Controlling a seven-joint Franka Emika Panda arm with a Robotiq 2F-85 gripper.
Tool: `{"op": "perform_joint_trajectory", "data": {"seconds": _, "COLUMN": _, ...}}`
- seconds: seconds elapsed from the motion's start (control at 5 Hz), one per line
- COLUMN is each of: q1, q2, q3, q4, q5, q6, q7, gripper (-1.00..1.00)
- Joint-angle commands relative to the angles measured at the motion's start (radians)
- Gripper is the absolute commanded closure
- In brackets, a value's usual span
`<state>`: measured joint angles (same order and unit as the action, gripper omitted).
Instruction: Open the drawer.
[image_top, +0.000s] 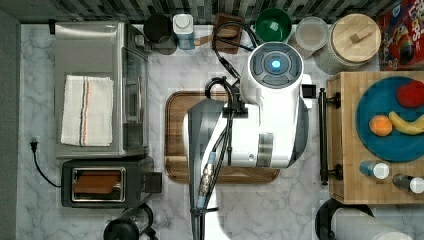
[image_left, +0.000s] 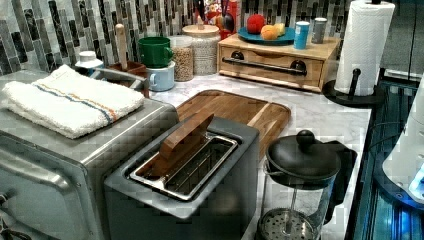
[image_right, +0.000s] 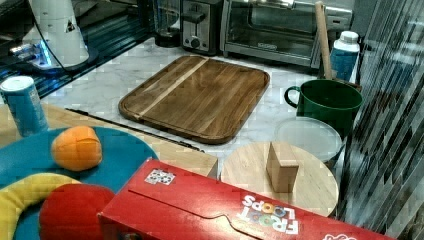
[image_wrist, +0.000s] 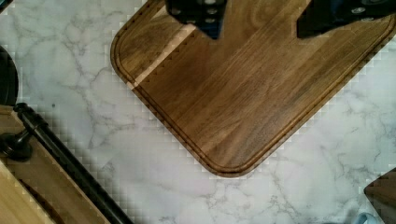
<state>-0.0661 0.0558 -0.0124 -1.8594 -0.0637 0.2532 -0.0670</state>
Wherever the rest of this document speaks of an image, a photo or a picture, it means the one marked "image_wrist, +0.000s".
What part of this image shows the dark wooden cutting board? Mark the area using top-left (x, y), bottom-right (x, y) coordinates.
top-left (110, 0), bottom-right (395, 177)

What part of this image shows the black metal drawer handle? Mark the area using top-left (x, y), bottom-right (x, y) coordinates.
top-left (1, 103), bottom-right (134, 224)

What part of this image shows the light blue object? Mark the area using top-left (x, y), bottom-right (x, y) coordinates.
top-left (352, 213), bottom-right (378, 224)

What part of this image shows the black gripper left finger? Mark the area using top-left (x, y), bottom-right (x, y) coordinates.
top-left (165, 0), bottom-right (227, 39)

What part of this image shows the dark wooden board corner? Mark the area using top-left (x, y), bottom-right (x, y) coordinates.
top-left (364, 169), bottom-right (396, 224)

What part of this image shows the light wooden drawer cabinet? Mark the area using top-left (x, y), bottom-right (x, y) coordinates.
top-left (0, 105), bottom-right (111, 224)

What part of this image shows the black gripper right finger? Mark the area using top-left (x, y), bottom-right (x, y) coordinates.
top-left (296, 0), bottom-right (396, 39)

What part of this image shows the black round object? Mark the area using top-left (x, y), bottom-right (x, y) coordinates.
top-left (0, 47), bottom-right (19, 106)

